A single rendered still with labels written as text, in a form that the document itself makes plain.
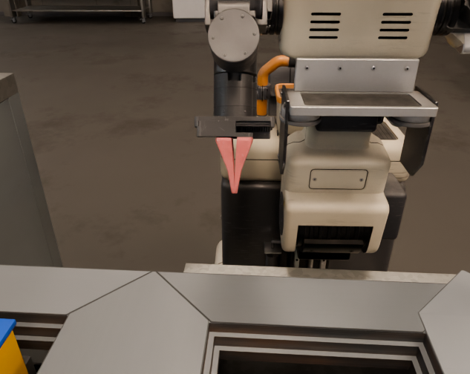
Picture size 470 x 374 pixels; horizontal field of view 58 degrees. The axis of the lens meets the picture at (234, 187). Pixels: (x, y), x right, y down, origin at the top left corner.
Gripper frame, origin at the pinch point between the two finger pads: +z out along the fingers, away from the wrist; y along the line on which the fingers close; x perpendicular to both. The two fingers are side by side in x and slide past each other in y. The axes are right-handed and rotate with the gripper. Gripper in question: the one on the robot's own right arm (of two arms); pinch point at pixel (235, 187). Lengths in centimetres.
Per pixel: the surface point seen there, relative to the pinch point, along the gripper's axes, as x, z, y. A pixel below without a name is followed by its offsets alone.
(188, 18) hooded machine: 813, -286, -120
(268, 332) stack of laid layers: -5.0, 17.9, 4.5
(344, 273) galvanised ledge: 31.1, 20.1, 22.3
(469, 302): -1.4, 14.9, 31.1
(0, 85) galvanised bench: 26, -18, -47
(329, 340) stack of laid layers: -5.4, 18.7, 12.0
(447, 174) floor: 223, 5, 132
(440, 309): -2.6, 15.4, 26.8
